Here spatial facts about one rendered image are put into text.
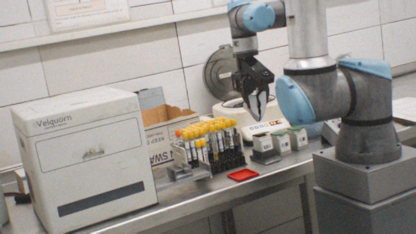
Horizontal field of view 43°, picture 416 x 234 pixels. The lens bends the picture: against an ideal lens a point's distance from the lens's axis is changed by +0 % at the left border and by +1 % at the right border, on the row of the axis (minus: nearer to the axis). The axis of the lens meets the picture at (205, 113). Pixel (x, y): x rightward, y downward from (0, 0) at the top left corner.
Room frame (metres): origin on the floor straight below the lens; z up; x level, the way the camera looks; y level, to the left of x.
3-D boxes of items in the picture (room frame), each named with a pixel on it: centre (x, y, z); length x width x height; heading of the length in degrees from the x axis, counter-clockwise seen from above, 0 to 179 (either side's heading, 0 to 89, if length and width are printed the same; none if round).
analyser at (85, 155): (1.37, 0.33, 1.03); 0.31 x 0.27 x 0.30; 115
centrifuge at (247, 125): (1.86, -0.17, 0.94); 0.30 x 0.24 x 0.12; 16
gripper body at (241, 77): (1.55, -0.15, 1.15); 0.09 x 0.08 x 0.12; 26
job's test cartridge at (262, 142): (1.53, -0.16, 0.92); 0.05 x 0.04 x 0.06; 25
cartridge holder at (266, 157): (1.53, -0.16, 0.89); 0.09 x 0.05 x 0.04; 25
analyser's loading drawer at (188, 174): (1.37, 0.12, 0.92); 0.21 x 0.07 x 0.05; 115
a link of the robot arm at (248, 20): (1.45, -0.19, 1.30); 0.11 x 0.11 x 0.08; 15
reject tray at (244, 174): (1.41, -0.08, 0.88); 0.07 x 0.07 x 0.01; 25
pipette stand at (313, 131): (1.67, -0.33, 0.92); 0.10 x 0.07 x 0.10; 107
